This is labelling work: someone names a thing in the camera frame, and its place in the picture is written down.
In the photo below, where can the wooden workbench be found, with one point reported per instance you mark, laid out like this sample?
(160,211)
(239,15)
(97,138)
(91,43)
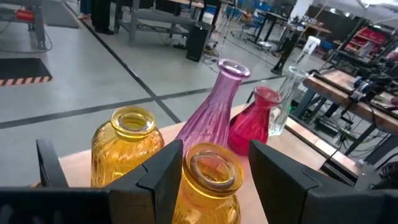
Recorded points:
(342,93)

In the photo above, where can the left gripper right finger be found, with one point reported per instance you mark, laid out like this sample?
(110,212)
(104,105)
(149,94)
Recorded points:
(295,199)

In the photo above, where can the red bulbous glass vase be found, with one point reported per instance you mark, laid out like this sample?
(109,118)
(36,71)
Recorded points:
(248,127)

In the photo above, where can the red box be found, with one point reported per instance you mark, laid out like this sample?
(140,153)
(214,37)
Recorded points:
(25,15)

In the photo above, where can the tall clear faceted vase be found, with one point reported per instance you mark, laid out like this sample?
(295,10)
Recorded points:
(286,99)

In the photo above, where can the grey metal table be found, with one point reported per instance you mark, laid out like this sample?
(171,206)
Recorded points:
(155,15)

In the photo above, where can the hazard-striped floor mat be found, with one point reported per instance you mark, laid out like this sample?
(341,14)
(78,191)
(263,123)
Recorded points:
(21,70)

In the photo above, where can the yellow glass jar vase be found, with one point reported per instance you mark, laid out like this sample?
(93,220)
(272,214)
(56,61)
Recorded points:
(205,211)
(124,155)

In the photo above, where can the person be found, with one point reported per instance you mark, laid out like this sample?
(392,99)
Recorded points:
(101,15)

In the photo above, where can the wooden shelf with black frame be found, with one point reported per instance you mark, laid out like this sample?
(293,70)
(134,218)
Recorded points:
(81,168)

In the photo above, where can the grey metal stand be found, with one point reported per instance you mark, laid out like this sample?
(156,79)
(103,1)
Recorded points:
(38,28)

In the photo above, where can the red storage bins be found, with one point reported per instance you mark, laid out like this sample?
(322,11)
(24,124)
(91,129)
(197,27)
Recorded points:
(367,39)

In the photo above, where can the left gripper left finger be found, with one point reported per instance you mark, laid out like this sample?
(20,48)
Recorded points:
(140,199)

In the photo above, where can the white object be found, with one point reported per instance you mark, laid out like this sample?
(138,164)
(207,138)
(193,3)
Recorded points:
(311,45)

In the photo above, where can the black stand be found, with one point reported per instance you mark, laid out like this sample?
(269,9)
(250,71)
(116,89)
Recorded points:
(286,49)

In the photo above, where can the black computer tower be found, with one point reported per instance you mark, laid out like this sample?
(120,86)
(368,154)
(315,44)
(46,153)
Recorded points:
(197,42)

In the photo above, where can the office chair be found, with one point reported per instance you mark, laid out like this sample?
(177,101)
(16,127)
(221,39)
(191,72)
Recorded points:
(247,21)

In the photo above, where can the tall pink ribbed vase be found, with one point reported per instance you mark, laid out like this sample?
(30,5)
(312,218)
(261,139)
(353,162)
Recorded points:
(211,118)

